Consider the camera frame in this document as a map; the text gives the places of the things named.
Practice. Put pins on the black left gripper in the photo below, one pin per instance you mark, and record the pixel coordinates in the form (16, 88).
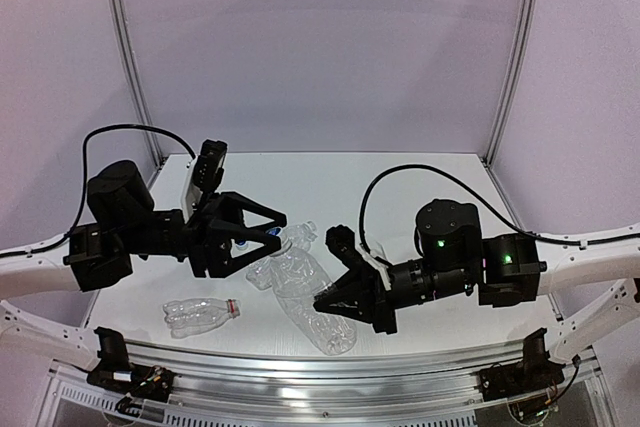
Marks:
(206, 240)

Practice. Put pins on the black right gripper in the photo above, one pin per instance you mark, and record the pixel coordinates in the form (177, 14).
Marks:
(378, 295)

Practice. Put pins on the clear bottle with red ring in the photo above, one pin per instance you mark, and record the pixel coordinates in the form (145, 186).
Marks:
(196, 316)

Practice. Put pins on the white blue bottle cap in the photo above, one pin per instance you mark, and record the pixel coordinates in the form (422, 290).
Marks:
(242, 246)

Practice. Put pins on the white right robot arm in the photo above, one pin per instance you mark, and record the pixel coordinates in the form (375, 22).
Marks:
(504, 271)

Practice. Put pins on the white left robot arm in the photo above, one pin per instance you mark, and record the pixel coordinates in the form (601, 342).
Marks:
(91, 257)

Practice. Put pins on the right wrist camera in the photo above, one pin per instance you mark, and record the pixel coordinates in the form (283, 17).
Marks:
(378, 265)

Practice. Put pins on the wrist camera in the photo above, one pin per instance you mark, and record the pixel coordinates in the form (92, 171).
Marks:
(204, 175)
(378, 265)

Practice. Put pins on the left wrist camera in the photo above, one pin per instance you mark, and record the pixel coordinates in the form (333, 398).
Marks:
(204, 175)

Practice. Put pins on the aluminium front table rail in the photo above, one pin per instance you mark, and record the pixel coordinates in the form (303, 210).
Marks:
(433, 389)

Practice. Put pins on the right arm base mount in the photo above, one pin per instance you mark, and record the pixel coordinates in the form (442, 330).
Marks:
(531, 385)

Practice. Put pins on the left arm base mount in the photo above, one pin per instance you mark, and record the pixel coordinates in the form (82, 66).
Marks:
(116, 373)

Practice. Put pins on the left aluminium frame post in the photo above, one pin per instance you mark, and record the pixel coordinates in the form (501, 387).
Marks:
(129, 62)

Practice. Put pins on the aluminium frame post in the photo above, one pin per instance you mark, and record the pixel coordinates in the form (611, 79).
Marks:
(129, 62)
(510, 84)

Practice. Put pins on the right aluminium frame post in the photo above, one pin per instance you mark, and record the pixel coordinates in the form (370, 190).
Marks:
(510, 84)

